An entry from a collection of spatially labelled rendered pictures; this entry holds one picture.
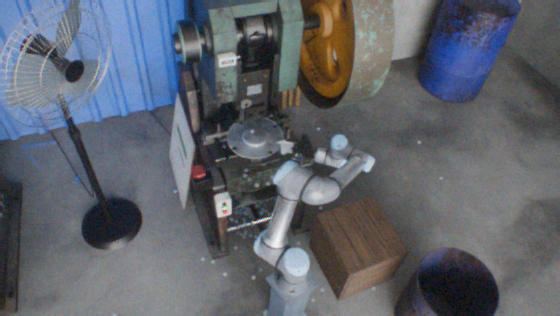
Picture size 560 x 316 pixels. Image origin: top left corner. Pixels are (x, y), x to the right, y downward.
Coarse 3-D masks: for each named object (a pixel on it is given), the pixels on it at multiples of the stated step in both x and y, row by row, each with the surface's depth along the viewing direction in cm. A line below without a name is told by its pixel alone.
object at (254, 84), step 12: (264, 60) 199; (252, 72) 193; (264, 72) 195; (252, 84) 198; (264, 84) 200; (252, 96) 203; (264, 96) 206; (252, 108) 205; (264, 108) 208; (252, 120) 211
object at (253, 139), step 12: (264, 120) 227; (228, 132) 220; (240, 132) 221; (252, 132) 220; (264, 132) 220; (276, 132) 221; (240, 144) 215; (252, 144) 215; (264, 144) 215; (276, 144) 216; (252, 156) 210; (264, 156) 210
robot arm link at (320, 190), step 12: (348, 156) 196; (360, 156) 192; (348, 168) 181; (360, 168) 188; (312, 180) 165; (324, 180) 167; (336, 180) 172; (348, 180) 178; (312, 192) 163; (324, 192) 164; (336, 192) 168
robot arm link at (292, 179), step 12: (288, 168) 168; (300, 168) 169; (276, 180) 170; (288, 180) 167; (300, 180) 165; (276, 192) 174; (288, 192) 169; (300, 192) 165; (276, 204) 179; (288, 204) 175; (276, 216) 180; (288, 216) 179; (276, 228) 183; (288, 228) 186; (264, 240) 189; (276, 240) 187; (264, 252) 191; (276, 252) 189
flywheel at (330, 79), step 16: (304, 0) 211; (320, 0) 195; (336, 0) 181; (320, 16) 191; (336, 16) 184; (352, 16) 165; (304, 32) 220; (320, 32) 195; (336, 32) 188; (352, 32) 168; (304, 48) 223; (320, 48) 207; (336, 48) 191; (352, 48) 171; (304, 64) 221; (320, 64) 211; (336, 64) 195; (352, 64) 174; (320, 80) 210; (336, 80) 198; (336, 96) 201
